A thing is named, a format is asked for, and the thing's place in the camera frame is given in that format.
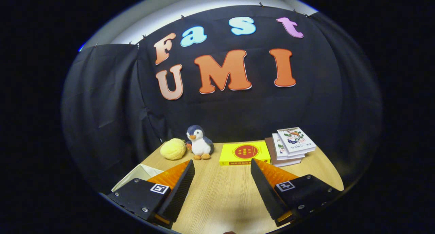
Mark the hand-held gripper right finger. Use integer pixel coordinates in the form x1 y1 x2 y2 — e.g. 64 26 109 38
250 158 341 227

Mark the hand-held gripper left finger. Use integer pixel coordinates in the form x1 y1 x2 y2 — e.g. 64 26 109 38
107 159 196 229

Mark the beige fabric storage box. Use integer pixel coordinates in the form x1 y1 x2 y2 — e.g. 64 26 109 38
111 163 164 193

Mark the yellow bun plush toy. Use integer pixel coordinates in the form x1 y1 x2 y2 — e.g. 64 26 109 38
160 138 187 160

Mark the yellow book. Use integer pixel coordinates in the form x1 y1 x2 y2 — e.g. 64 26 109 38
219 141 271 166

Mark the penguin plush toy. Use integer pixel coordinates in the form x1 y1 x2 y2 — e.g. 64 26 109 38
186 125 214 160

